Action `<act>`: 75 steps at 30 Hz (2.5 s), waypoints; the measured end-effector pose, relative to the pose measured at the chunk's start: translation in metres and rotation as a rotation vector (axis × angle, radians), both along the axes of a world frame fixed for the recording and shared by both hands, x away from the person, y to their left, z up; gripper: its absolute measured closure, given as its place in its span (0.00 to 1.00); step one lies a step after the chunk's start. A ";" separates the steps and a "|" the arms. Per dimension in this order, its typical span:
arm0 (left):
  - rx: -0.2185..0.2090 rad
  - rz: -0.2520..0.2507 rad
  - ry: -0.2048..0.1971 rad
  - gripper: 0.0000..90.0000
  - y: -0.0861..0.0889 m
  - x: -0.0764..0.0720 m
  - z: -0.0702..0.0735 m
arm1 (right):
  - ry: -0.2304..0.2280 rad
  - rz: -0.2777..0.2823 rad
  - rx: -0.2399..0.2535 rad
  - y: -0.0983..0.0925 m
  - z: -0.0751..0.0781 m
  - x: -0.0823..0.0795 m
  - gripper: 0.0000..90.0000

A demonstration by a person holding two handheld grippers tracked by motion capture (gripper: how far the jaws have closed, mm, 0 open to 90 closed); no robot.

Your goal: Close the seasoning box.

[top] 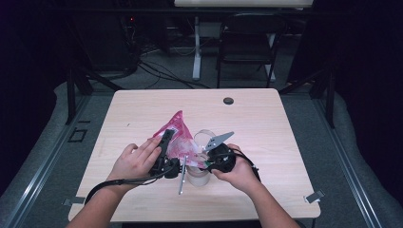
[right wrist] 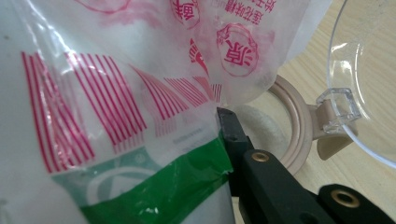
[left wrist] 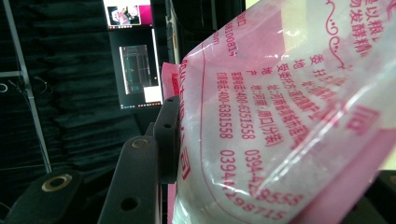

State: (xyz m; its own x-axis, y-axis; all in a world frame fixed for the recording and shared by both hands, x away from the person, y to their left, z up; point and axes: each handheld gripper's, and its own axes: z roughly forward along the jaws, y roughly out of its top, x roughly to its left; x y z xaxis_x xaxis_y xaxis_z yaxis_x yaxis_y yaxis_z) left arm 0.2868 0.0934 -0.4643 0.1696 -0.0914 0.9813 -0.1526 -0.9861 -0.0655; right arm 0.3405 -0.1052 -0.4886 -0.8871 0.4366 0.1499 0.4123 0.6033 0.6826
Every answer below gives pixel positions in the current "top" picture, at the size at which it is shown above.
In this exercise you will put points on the grey tape strip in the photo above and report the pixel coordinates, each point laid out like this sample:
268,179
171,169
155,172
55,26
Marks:
74,200
314,196

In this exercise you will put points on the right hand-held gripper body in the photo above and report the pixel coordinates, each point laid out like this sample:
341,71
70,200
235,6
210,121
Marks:
223,158

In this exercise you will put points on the dark equipment box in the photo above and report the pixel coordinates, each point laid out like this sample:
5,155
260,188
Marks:
104,44

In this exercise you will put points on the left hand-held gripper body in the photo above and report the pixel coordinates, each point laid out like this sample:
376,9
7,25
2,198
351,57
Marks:
168,167

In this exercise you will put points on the pink snack packet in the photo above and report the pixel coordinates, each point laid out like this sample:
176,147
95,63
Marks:
182,139

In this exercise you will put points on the black folding chair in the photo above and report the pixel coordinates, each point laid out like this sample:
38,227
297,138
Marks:
247,47

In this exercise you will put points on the black metal stand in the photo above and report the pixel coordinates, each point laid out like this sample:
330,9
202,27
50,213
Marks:
330,101
71,98

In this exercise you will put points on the person's right hand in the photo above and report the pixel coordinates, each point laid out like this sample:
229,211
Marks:
240,174

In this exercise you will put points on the white desk leg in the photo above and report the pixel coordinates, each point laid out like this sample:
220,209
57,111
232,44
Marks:
197,57
271,60

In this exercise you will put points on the clear glass cup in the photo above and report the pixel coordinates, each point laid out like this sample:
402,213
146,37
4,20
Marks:
198,177

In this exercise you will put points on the person's left hand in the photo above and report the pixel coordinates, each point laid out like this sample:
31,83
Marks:
136,163

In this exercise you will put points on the metal floor rail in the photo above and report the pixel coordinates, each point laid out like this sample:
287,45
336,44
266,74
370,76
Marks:
41,177
348,171

